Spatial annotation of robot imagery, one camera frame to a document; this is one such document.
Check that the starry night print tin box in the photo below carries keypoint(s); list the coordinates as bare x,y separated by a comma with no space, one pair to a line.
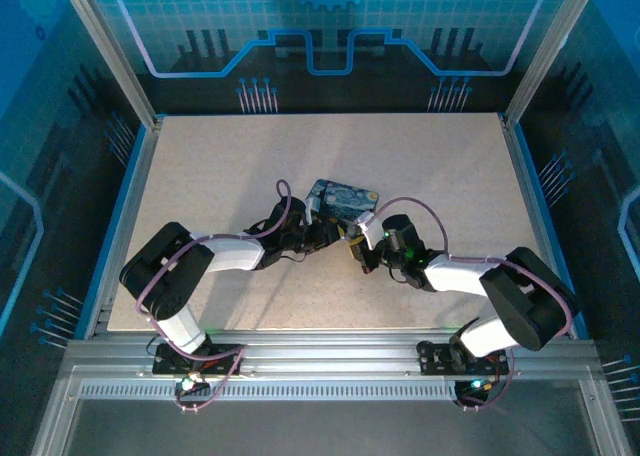
345,198

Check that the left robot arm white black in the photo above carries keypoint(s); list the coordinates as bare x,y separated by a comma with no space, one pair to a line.
235,253

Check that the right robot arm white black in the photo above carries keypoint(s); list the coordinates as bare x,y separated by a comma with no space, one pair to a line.
455,276

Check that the lit connector board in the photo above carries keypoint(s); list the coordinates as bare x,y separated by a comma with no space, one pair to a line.
188,383
477,386

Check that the gear print acrylic panel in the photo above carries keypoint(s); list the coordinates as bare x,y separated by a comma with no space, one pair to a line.
320,6

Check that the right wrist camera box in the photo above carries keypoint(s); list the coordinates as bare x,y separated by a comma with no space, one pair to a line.
369,228

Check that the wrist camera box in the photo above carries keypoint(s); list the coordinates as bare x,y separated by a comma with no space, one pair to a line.
369,228
314,210

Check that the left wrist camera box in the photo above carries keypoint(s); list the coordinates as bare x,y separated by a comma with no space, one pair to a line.
314,210

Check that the aluminium mounting rail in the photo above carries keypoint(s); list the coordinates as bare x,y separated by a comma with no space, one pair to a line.
330,356

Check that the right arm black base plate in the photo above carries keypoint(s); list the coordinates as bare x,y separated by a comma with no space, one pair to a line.
430,361

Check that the aluminium table side rail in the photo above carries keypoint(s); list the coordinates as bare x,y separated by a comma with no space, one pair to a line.
522,176
132,201

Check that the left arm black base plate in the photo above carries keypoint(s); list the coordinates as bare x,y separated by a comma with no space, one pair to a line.
165,365

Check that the aluminium frame post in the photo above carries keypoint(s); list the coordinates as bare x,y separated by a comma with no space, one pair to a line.
115,61
545,61

